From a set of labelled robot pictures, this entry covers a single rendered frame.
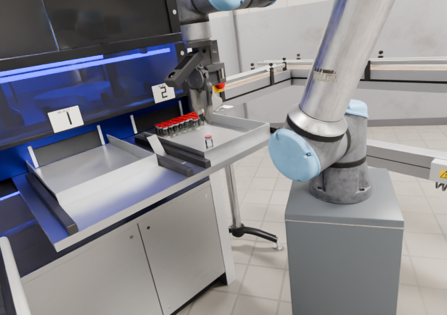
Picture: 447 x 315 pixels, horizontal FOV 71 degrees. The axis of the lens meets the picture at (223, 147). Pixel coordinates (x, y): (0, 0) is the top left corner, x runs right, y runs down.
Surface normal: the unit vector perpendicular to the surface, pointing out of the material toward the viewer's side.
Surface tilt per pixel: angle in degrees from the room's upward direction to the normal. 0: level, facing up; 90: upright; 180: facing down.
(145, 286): 90
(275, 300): 0
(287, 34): 90
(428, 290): 0
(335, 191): 73
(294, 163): 97
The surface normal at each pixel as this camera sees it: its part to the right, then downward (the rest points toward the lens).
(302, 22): -0.31, 0.39
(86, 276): 0.66, 0.18
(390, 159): -0.74, 0.33
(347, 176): -0.10, 0.07
